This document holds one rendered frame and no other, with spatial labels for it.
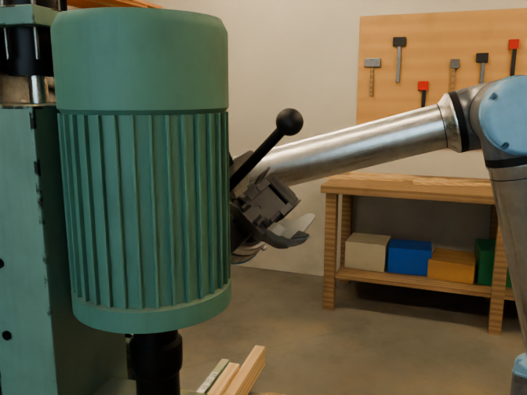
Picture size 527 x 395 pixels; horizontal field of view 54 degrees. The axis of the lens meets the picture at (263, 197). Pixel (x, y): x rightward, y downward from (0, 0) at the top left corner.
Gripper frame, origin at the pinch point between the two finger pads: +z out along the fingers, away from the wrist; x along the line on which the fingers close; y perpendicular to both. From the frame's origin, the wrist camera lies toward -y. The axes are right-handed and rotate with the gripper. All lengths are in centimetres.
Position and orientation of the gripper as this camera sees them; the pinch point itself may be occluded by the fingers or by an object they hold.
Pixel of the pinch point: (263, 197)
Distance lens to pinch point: 65.7
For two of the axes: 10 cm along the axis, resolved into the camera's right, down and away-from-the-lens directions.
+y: 6.9, -6.4, 3.4
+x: 6.9, 7.2, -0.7
